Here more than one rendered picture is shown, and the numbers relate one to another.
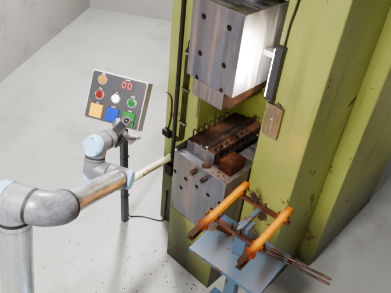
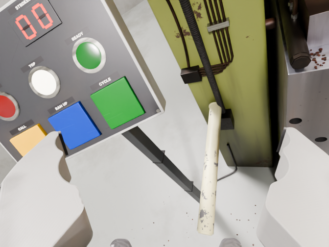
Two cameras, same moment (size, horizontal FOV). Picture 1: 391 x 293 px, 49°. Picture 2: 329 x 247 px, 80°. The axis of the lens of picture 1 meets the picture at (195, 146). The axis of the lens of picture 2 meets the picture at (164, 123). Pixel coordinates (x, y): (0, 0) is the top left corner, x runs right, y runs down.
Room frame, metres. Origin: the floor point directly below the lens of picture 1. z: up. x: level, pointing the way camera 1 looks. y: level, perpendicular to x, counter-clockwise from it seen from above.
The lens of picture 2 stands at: (1.67, 0.34, 1.22)
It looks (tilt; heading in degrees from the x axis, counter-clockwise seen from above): 46 degrees down; 2
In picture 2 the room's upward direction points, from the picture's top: 37 degrees counter-clockwise
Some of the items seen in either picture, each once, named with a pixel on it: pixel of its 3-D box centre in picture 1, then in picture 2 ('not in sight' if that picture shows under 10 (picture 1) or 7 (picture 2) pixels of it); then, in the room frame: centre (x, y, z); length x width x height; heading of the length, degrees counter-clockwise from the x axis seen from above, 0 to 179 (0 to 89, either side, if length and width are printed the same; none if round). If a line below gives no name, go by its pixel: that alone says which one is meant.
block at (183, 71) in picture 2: (167, 132); (191, 74); (2.18, 0.19, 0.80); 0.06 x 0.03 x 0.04; 50
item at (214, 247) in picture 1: (239, 253); not in sight; (1.37, -0.27, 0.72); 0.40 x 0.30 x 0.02; 55
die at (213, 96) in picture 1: (234, 80); not in sight; (2.00, -0.16, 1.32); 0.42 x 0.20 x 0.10; 140
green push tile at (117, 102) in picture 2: (128, 119); (118, 103); (1.99, 0.39, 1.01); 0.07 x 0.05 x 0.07; 75
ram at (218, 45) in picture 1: (248, 39); not in sight; (1.98, -0.19, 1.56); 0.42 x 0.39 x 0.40; 140
